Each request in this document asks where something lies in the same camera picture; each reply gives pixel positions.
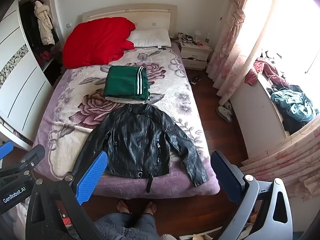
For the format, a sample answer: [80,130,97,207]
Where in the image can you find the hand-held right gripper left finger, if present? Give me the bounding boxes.
[25,151,108,240]

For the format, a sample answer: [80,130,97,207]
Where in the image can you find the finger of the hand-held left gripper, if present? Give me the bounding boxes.
[0,144,46,180]
[0,141,14,161]

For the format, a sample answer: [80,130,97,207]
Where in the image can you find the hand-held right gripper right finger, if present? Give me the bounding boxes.
[211,151,293,240]

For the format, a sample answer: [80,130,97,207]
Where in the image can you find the black leather jacket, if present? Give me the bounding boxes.
[71,104,209,193]

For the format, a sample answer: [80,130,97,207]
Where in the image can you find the folded green striped clothes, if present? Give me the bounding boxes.
[103,66,151,104]

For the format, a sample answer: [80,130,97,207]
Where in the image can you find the teal crumpled clothes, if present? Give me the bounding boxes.
[267,84,320,133]

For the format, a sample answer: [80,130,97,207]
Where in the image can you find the dark hanging clothes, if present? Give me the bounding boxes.
[19,2,40,48]

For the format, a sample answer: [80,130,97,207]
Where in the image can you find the person's left foot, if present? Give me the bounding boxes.
[117,199,131,215]

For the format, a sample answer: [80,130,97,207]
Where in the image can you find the person's foot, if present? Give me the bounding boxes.
[143,201,157,215]
[117,199,131,215]

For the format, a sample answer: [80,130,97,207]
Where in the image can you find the person's grey trouser legs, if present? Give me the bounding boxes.
[93,212,164,240]

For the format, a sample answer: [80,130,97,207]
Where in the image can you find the pink floral loose curtain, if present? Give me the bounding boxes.
[240,116,320,189]

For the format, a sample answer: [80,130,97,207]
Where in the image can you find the cream window sill cabinet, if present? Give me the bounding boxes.
[229,74,294,161]

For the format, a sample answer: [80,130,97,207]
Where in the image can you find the pair of white slippers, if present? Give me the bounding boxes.
[216,101,233,123]

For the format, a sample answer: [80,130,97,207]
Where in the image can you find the person's right foot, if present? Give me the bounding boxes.
[143,201,157,215]

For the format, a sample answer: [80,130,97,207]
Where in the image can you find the floral purple blanket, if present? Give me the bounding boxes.
[34,45,220,197]

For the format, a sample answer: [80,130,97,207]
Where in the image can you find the white sliding wardrobe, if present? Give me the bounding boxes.
[0,0,53,151]

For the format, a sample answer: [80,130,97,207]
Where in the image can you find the pink crumpled cloth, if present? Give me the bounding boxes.
[244,57,284,86]

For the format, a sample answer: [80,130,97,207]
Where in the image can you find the cream nightstand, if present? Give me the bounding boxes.
[180,41,212,70]

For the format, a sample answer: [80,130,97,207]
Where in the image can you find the red quilt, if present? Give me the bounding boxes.
[62,17,136,69]

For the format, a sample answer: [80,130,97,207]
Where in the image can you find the beige hanging coat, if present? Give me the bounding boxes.
[34,0,55,46]

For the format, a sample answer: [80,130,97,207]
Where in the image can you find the pink floral tied curtain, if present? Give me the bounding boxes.
[206,0,284,105]

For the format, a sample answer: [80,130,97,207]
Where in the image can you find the white pillow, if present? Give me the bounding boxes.
[127,29,172,48]

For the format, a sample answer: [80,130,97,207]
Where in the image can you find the cream bed headboard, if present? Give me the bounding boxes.
[82,4,178,41]

